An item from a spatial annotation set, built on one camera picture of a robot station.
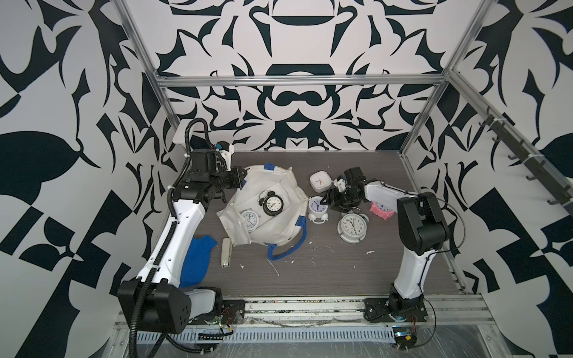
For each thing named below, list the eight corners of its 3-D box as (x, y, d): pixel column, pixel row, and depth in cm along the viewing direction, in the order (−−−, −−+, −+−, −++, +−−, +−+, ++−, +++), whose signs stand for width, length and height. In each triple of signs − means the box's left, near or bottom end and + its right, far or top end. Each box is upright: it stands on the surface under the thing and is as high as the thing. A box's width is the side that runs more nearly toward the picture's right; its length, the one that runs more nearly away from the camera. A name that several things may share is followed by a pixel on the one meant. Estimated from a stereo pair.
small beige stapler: (222, 268, 84) (220, 265, 82) (223, 241, 91) (221, 238, 89) (231, 266, 84) (230, 264, 82) (231, 239, 91) (230, 236, 89)
